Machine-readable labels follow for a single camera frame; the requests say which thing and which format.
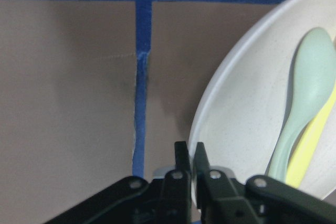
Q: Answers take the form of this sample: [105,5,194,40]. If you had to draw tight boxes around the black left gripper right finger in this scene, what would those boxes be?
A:
[193,142,221,223]

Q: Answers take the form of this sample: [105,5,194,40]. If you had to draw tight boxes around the pale green plastic spoon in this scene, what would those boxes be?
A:
[268,27,335,182]

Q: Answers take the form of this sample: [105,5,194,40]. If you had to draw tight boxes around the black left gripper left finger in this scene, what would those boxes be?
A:
[174,141,191,180]

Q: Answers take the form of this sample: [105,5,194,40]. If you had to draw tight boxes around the white round plate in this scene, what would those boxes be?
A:
[188,0,335,183]

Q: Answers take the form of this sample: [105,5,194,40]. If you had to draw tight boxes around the yellow plastic fork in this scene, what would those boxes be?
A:
[285,83,335,188]

